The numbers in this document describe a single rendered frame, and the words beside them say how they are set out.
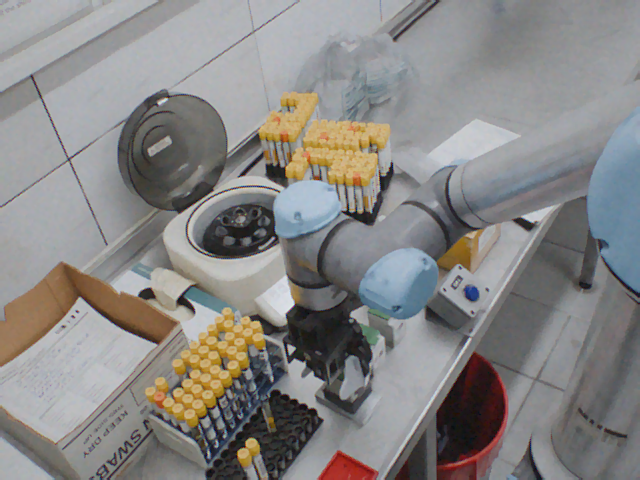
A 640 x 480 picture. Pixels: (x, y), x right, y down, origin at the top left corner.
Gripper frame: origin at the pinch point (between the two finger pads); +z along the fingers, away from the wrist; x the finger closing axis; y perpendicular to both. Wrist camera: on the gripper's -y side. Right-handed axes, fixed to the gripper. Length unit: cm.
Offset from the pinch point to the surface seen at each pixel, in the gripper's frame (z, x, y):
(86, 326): -0.2, -42.9, 14.6
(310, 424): 3.8, -1.3, 7.7
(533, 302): 94, -9, -110
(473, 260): 2.4, 4.1, -33.0
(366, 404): 4.7, 3.4, 0.0
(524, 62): 6, -19, -108
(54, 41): -40, -54, -6
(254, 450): -4.4, -1.1, 18.2
